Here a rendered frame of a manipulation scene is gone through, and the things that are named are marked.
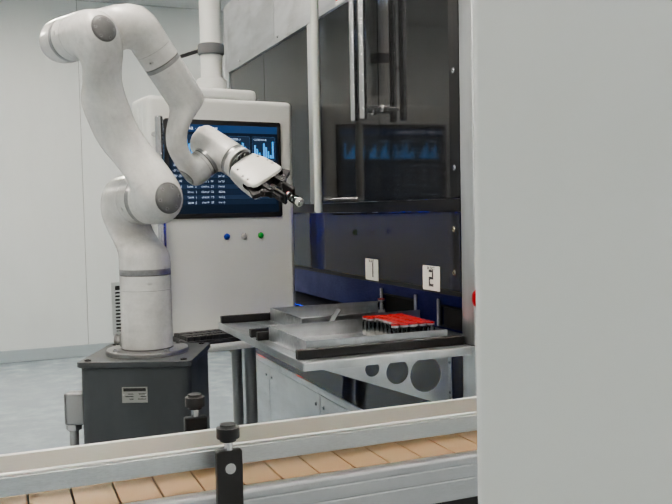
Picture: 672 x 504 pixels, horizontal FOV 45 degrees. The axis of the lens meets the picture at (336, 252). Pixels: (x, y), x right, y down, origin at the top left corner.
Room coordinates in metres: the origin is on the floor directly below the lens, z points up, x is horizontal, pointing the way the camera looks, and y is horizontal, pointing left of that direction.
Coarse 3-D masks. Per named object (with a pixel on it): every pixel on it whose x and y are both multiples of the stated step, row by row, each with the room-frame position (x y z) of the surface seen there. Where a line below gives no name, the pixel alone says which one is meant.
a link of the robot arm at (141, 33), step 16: (112, 16) 1.87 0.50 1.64; (128, 16) 1.88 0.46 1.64; (144, 16) 1.90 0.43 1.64; (48, 32) 1.82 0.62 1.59; (128, 32) 1.89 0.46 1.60; (144, 32) 1.90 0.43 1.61; (160, 32) 1.93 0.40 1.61; (48, 48) 1.83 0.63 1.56; (128, 48) 1.92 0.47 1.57; (144, 48) 1.92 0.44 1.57; (160, 48) 1.93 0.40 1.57; (144, 64) 1.95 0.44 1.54; (160, 64) 1.94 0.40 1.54
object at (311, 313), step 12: (276, 312) 2.25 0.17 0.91; (288, 312) 2.32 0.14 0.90; (300, 312) 2.34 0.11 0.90; (312, 312) 2.35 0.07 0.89; (324, 312) 2.36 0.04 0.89; (348, 312) 2.39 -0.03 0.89; (360, 312) 2.41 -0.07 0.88; (372, 312) 2.42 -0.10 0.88; (384, 312) 2.15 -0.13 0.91; (396, 312) 2.17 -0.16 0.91; (408, 312) 2.18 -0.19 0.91
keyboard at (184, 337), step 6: (204, 330) 2.49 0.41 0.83; (210, 330) 2.47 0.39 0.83; (216, 330) 2.47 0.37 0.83; (174, 336) 2.44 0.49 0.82; (180, 336) 2.39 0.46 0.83; (186, 336) 2.37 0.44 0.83; (192, 336) 2.37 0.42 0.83; (198, 336) 2.36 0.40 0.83; (204, 336) 2.37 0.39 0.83; (210, 336) 2.38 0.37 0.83; (216, 336) 2.39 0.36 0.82; (222, 336) 2.40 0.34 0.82; (228, 336) 2.41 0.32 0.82; (186, 342) 2.33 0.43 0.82; (192, 342) 2.34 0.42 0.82; (210, 342) 2.37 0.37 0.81; (216, 342) 2.38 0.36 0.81; (222, 342) 2.39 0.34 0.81
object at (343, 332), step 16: (352, 320) 2.03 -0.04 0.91; (272, 336) 1.92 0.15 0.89; (288, 336) 1.81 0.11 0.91; (304, 336) 1.98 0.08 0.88; (320, 336) 1.98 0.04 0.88; (336, 336) 1.97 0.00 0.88; (352, 336) 1.97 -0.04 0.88; (368, 336) 1.76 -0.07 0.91; (384, 336) 1.78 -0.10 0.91; (400, 336) 1.79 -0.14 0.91; (416, 336) 1.80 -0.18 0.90; (432, 336) 1.82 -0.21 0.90
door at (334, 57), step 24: (336, 24) 2.52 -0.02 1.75; (336, 48) 2.52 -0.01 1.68; (336, 72) 2.52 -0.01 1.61; (336, 96) 2.53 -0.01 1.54; (336, 120) 2.53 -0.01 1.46; (360, 120) 2.36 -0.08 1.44; (336, 144) 2.53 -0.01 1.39; (360, 144) 2.37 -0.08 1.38; (336, 168) 2.54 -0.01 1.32; (360, 168) 2.37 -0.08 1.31; (336, 192) 2.54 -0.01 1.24; (360, 192) 2.37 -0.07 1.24
